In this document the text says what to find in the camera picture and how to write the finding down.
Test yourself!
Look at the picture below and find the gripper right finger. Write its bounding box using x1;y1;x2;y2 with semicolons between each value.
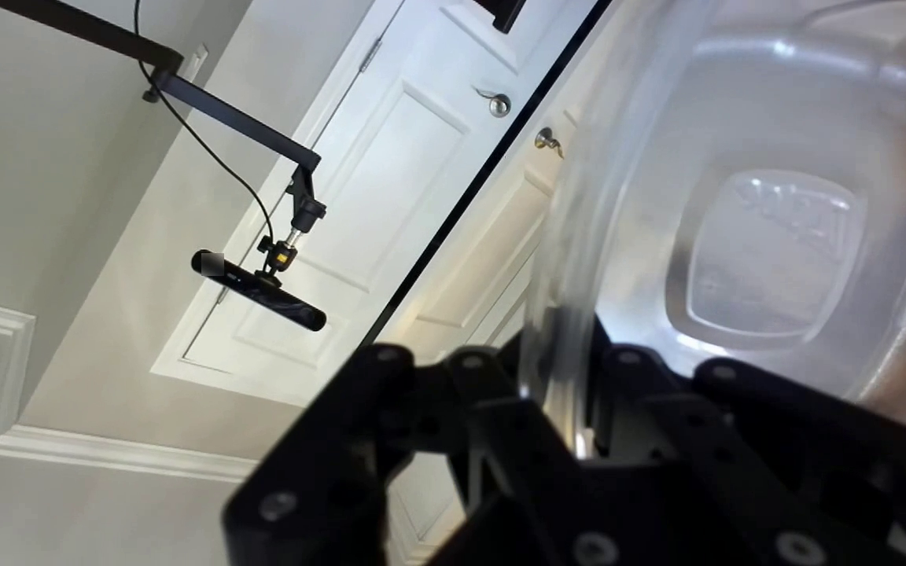
588;313;906;566

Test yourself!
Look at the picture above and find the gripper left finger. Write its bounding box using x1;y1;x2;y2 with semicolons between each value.
221;314;584;566

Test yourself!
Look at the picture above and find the clear plastic lunch box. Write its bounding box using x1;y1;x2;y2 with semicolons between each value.
520;0;906;458

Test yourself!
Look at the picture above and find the white panel door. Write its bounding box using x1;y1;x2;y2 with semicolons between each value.
150;0;605;410

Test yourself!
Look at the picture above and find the silver door knob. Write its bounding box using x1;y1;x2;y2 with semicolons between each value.
474;86;514;119

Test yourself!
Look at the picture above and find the camera on mount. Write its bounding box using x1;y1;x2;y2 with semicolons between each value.
0;0;330;334

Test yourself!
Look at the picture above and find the white switch plate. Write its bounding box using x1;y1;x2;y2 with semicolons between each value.
182;45;210;84

